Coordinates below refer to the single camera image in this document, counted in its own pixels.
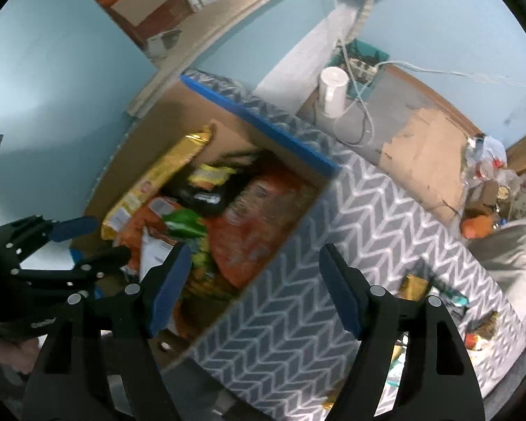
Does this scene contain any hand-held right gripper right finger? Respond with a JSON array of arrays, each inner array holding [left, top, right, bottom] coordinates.
[[318, 242, 487, 421]]

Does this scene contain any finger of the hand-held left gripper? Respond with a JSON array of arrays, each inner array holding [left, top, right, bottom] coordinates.
[[0, 215, 100, 253], [9, 246, 132, 291]]

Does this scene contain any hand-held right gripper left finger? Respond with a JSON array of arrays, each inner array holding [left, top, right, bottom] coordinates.
[[21, 241, 193, 421]]

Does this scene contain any white snack packet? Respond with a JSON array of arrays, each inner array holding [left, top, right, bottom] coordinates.
[[138, 228, 176, 282]]

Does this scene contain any yellow brown snack packet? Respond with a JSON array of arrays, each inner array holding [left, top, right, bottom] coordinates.
[[182, 246, 243, 304]]

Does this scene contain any red snack packet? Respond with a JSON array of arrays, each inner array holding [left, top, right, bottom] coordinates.
[[116, 197, 181, 282]]

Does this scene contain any bright green snack packet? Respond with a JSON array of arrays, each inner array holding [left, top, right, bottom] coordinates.
[[162, 208, 208, 240]]

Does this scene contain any black snack packet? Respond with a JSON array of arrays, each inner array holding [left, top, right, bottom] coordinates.
[[221, 149, 275, 186], [166, 182, 234, 216]]

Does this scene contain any long yellow snack packet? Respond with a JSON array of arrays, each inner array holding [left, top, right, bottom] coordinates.
[[102, 125, 216, 241]]

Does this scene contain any large orange chip bag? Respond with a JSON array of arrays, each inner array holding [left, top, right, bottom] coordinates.
[[206, 173, 323, 293]]

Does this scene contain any small yellow snack packet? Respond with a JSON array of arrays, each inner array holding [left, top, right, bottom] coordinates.
[[187, 164, 238, 191]]

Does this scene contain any blue-rimmed cardboard box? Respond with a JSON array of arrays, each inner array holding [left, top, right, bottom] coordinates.
[[85, 74, 341, 371]]

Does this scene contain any person's left hand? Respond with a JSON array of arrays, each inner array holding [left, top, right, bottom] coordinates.
[[0, 339, 41, 376]]

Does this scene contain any gold snack packet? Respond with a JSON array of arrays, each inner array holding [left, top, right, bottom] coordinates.
[[398, 274, 435, 302]]

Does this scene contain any silver green snack packet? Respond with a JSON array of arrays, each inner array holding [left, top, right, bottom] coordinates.
[[436, 287, 471, 308]]

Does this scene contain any dark multicoloured snack packet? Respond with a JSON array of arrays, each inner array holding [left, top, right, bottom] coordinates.
[[464, 311, 501, 352]]

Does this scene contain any orange drink bottle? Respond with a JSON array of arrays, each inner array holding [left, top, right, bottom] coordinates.
[[460, 215, 503, 240]]

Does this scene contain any cardboard floor sheet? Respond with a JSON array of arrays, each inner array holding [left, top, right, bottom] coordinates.
[[379, 107, 475, 216]]

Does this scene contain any white electric kettle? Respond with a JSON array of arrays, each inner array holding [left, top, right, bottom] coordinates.
[[317, 66, 351, 119]]

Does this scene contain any clear plastic bag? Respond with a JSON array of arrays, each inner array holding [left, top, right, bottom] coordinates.
[[466, 134, 508, 173]]

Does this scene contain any power strip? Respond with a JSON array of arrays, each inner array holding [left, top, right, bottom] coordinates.
[[348, 56, 376, 82]]

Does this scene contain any brown cardboard box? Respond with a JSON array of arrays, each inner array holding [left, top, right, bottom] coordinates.
[[109, 0, 194, 39]]

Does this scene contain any teal plastic crate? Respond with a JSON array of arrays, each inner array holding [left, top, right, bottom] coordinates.
[[333, 38, 393, 102]]

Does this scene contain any wooden counter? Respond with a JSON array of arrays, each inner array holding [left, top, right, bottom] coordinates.
[[127, 0, 330, 117]]

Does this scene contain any white wall cable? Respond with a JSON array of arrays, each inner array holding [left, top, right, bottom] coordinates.
[[374, 60, 526, 86]]

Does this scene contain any white power cable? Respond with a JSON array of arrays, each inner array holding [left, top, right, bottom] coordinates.
[[319, 0, 374, 146]]

